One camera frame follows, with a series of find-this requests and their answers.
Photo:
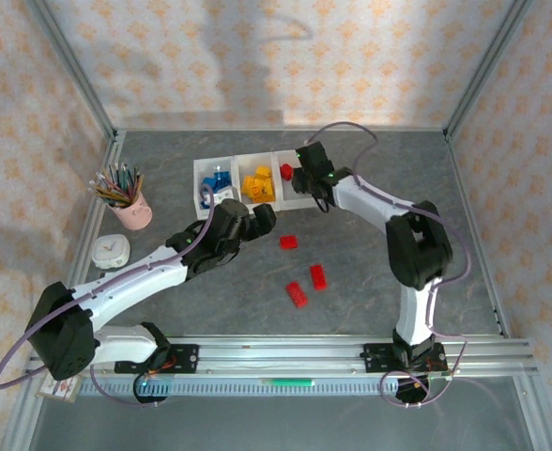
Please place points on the long yellow lego brick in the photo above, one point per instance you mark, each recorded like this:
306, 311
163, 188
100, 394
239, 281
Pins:
249, 184

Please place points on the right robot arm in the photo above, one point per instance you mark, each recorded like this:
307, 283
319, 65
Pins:
417, 310

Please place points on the translucent white bin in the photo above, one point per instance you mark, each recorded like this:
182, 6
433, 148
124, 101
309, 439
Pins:
245, 162
198, 165
299, 202

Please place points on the long red lego brick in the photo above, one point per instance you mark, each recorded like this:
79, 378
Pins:
318, 277
297, 294

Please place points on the pink pencil cup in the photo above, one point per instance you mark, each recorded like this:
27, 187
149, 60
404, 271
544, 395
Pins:
135, 216

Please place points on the colored pencil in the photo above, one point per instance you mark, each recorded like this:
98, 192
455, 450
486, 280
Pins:
106, 189
110, 185
126, 181
118, 181
104, 194
135, 188

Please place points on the white alarm clock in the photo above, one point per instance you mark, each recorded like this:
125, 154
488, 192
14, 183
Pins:
111, 251

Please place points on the green tape strip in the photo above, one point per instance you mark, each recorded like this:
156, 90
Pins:
292, 382

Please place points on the playing card box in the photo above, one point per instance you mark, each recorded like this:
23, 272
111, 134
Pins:
62, 390

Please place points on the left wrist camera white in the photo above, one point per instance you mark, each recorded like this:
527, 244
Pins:
229, 193

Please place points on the aluminium frame rail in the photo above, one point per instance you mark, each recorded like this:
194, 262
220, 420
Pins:
464, 188
111, 155
210, 128

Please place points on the aluminium mounting rail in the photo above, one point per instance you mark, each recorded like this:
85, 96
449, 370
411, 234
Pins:
280, 354

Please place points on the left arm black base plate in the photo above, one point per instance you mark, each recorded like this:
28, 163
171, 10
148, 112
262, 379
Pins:
184, 359

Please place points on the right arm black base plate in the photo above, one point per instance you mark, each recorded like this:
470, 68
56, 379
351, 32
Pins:
374, 359

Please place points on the aluminium frame post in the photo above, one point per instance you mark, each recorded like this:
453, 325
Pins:
486, 66
72, 66

